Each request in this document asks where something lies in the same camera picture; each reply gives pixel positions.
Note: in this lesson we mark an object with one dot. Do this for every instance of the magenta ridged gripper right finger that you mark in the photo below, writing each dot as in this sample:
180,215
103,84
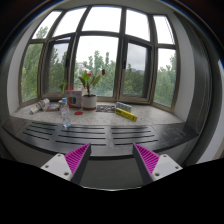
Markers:
152,166

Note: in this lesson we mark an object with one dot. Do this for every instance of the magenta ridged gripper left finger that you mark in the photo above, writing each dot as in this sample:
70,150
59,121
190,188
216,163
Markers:
69,166

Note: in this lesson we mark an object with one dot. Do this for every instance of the clear plastic water bottle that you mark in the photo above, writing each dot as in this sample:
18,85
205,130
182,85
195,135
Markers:
64,109

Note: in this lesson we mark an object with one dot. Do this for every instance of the black slatted radiator cover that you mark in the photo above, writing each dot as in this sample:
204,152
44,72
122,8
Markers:
106,141

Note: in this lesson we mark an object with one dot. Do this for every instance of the red round coaster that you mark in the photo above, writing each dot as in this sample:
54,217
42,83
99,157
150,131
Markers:
78,113

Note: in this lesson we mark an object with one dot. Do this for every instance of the colourful flat book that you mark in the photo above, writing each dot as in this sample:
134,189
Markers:
53,107

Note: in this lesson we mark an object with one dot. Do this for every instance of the black patterned flat tray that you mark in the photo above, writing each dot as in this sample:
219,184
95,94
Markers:
105,108

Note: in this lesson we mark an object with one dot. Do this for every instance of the light blue pack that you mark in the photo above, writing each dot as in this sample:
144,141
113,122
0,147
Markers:
124,106

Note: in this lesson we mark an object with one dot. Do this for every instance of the white plant pot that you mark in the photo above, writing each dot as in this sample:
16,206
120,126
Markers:
89,102

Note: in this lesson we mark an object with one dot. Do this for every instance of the yellow rectangular box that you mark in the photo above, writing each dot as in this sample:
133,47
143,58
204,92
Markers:
126,114

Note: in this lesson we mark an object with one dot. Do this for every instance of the white wrapped packages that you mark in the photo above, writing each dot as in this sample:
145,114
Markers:
41,105

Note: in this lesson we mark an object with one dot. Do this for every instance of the white and red carton box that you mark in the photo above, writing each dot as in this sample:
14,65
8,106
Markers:
74,98

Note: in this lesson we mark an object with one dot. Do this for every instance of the small green plant left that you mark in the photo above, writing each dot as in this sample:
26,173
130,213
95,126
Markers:
63,87

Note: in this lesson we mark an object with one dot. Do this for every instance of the green plant with red flowers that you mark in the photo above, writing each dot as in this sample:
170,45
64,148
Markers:
89,80

